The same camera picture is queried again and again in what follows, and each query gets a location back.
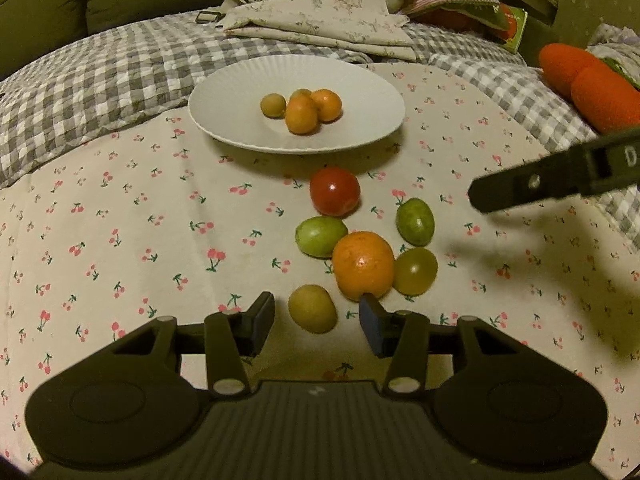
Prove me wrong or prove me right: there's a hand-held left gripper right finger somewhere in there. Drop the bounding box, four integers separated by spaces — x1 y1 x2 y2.
359 292 527 396

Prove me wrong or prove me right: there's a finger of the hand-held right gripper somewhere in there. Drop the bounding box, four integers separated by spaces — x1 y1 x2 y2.
468 147 592 214

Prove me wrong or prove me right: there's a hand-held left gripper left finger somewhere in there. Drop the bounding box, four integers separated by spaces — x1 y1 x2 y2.
112 291 276 400

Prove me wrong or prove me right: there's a yellow oval fruit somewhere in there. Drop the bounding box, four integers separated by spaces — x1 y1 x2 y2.
288 284 338 334

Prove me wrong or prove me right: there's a white ribbed plate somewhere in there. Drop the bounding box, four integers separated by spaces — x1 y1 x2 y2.
188 56 406 155

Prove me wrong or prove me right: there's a large orange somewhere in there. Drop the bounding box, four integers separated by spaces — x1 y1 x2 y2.
332 231 396 303

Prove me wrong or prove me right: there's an orange plush carrot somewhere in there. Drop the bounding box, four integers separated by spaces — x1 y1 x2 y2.
570 65 640 135
538 43 602 99

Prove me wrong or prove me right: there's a round green tomato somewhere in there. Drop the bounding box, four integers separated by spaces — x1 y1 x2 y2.
393 247 439 296

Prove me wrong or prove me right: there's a green oval fruit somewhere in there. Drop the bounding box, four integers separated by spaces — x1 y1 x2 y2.
396 198 435 247
295 215 349 259

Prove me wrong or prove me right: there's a pale patterned cloth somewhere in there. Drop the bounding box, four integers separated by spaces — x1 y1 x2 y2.
586 23 640 92

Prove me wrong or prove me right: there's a red tomato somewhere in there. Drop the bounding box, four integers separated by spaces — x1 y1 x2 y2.
309 167 361 217

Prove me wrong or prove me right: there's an orange picture book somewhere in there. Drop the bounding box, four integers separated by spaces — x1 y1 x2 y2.
492 4 529 55

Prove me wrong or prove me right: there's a cherry print bed sheet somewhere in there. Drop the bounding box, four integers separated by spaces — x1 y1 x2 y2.
0 62 640 480

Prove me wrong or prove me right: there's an orange kumquat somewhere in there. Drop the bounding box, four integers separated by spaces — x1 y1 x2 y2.
310 88 343 123
285 95 320 135

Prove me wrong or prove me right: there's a small yellow-green fruit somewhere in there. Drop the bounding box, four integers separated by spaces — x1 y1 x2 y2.
260 93 288 119

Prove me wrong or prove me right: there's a folded floral cloth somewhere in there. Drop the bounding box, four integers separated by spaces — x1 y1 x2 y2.
220 0 419 64

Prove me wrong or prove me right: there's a grey gingham blanket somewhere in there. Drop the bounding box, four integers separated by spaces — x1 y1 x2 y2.
0 10 640 251

